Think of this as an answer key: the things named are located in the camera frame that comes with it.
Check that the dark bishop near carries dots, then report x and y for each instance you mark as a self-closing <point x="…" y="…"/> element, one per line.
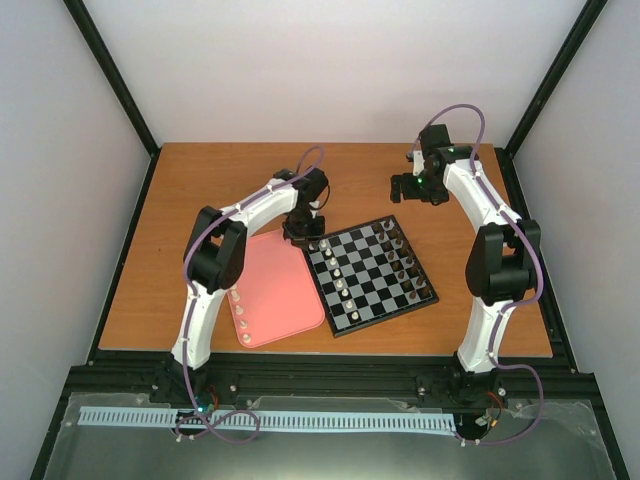
<point x="414" y="272"/>

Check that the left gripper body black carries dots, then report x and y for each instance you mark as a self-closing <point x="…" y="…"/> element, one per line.
<point x="303" y="226"/>

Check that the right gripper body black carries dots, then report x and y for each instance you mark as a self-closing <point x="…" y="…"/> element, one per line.
<point x="425" y="189"/>

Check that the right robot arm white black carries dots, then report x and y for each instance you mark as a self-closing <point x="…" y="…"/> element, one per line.
<point x="503" y="263"/>

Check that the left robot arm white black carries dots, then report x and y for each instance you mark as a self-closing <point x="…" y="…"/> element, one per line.
<point x="215" y="253"/>

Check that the black white chessboard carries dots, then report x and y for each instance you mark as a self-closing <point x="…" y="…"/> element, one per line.
<point x="376" y="292"/>

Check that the pink plastic tray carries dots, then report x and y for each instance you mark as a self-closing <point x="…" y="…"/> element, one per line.
<point x="277" y="292"/>

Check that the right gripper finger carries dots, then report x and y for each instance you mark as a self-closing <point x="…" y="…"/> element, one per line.
<point x="395" y="195"/>
<point x="396" y="181"/>

